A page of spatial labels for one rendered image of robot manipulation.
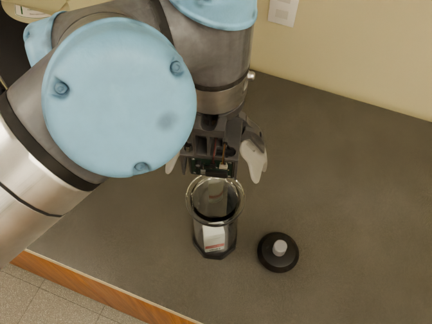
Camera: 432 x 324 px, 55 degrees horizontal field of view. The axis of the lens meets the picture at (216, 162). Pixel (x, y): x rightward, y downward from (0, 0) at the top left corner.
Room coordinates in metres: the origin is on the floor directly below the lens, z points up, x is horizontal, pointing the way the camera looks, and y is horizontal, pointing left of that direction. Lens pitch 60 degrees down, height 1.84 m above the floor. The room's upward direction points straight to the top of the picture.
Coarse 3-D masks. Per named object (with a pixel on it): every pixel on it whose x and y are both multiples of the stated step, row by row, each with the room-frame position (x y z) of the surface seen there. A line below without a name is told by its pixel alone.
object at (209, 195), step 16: (192, 192) 0.33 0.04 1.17; (208, 192) 0.36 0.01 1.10; (224, 192) 0.36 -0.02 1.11; (240, 192) 0.33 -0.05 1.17; (192, 208) 0.30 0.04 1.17; (208, 208) 0.36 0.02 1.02; (224, 208) 0.36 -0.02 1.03; (240, 208) 0.30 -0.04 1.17; (208, 240) 0.28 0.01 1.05; (224, 240) 0.28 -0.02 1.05
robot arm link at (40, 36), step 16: (128, 0) 0.28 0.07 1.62; (144, 0) 0.28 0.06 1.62; (64, 16) 0.26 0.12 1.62; (80, 16) 0.23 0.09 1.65; (128, 16) 0.30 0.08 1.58; (144, 16) 0.26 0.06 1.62; (160, 16) 0.26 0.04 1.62; (32, 32) 0.24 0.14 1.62; (48, 32) 0.24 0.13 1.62; (160, 32) 0.25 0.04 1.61; (32, 48) 0.23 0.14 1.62; (48, 48) 0.23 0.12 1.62; (32, 64) 0.22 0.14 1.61
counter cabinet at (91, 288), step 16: (16, 256) 0.44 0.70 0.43; (32, 256) 0.38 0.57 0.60; (32, 272) 0.46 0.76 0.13; (48, 272) 0.40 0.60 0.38; (64, 272) 0.35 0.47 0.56; (80, 288) 0.35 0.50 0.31; (96, 288) 0.31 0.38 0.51; (112, 288) 0.27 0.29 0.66; (112, 304) 0.31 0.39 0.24; (128, 304) 0.27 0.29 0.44; (144, 304) 0.24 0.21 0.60; (144, 320) 0.27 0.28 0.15; (160, 320) 0.23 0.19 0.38; (176, 320) 0.20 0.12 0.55
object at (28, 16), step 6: (6, 6) 0.63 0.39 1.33; (12, 6) 0.62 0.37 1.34; (18, 6) 0.61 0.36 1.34; (6, 12) 0.63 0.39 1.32; (12, 12) 0.62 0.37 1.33; (18, 12) 0.61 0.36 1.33; (24, 12) 0.61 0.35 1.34; (30, 12) 0.61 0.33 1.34; (36, 12) 0.61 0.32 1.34; (18, 18) 0.61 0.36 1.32; (24, 18) 0.60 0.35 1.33; (30, 18) 0.60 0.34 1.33; (36, 18) 0.60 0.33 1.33; (42, 18) 0.60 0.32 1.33
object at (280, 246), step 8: (264, 240) 0.30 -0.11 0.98; (272, 240) 0.30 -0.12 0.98; (280, 240) 0.29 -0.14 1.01; (288, 240) 0.30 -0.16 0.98; (264, 248) 0.29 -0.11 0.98; (272, 248) 0.29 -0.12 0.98; (280, 248) 0.28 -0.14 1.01; (288, 248) 0.29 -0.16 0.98; (296, 248) 0.29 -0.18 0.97; (264, 256) 0.27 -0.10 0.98; (272, 256) 0.27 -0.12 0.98; (280, 256) 0.27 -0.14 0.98; (288, 256) 0.27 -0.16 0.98; (296, 256) 0.27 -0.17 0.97; (264, 264) 0.25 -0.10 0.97; (272, 264) 0.25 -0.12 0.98; (280, 264) 0.25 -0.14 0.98; (288, 264) 0.25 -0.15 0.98; (280, 272) 0.24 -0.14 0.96
